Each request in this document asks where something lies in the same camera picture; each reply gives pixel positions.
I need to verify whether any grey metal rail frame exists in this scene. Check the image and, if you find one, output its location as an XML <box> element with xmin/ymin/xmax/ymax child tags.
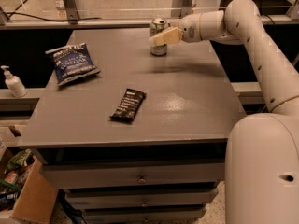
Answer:
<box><xmin>0</xmin><ymin>0</ymin><xmax>295</xmax><ymax>30</ymax></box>

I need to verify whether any cardboard box of snacks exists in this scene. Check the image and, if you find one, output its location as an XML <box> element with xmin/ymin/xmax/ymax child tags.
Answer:
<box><xmin>0</xmin><ymin>158</ymin><xmax>58</xmax><ymax>224</ymax></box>

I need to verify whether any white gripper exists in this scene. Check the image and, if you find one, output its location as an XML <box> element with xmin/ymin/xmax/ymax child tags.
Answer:
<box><xmin>149</xmin><ymin>14</ymin><xmax>201</xmax><ymax>47</ymax></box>

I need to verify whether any green snack bag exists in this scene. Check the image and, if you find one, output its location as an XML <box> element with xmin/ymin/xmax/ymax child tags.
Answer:
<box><xmin>7</xmin><ymin>149</ymin><xmax>32</xmax><ymax>171</ymax></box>

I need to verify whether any middle grey drawer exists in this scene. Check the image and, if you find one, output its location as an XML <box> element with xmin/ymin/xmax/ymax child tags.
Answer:
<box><xmin>66</xmin><ymin>189</ymin><xmax>218</xmax><ymax>209</ymax></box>

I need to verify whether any grey drawer cabinet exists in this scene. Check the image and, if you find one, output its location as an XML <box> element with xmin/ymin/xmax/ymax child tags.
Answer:
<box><xmin>21</xmin><ymin>28</ymin><xmax>244</xmax><ymax>224</ymax></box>

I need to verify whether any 7up soda can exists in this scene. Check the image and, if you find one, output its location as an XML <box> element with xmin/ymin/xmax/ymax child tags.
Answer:
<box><xmin>149</xmin><ymin>18</ymin><xmax>168</xmax><ymax>56</ymax></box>

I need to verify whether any bottom grey drawer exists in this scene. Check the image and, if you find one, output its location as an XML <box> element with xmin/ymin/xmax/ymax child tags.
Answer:
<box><xmin>83</xmin><ymin>205</ymin><xmax>206</xmax><ymax>224</ymax></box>

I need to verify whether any black cable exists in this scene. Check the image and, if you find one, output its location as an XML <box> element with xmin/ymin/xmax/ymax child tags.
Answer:
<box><xmin>4</xmin><ymin>0</ymin><xmax>103</xmax><ymax>22</ymax></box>

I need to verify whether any white pump lotion bottle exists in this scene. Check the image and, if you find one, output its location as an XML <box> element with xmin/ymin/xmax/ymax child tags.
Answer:
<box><xmin>1</xmin><ymin>65</ymin><xmax>27</xmax><ymax>98</ymax></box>

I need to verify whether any black snack bar wrapper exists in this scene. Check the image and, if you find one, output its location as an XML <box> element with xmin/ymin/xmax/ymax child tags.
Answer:
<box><xmin>110</xmin><ymin>89</ymin><xmax>147</xmax><ymax>122</ymax></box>

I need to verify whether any blue salt vinegar chip bag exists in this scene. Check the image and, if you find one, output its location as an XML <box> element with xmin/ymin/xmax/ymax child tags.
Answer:
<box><xmin>45</xmin><ymin>43</ymin><xmax>100</xmax><ymax>86</ymax></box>

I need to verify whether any grey drawer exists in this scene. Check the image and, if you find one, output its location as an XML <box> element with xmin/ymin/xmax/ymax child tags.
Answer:
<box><xmin>83</xmin><ymin>205</ymin><xmax>206</xmax><ymax>224</ymax></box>
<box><xmin>40</xmin><ymin>163</ymin><xmax>224</xmax><ymax>189</ymax></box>
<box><xmin>66</xmin><ymin>189</ymin><xmax>218</xmax><ymax>209</ymax></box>

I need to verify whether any top grey drawer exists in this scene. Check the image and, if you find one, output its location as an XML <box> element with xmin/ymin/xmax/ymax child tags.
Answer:
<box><xmin>40</xmin><ymin>163</ymin><xmax>224</xmax><ymax>189</ymax></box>

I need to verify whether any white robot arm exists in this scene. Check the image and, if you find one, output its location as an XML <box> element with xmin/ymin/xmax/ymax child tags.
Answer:
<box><xmin>149</xmin><ymin>0</ymin><xmax>299</xmax><ymax>224</ymax></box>

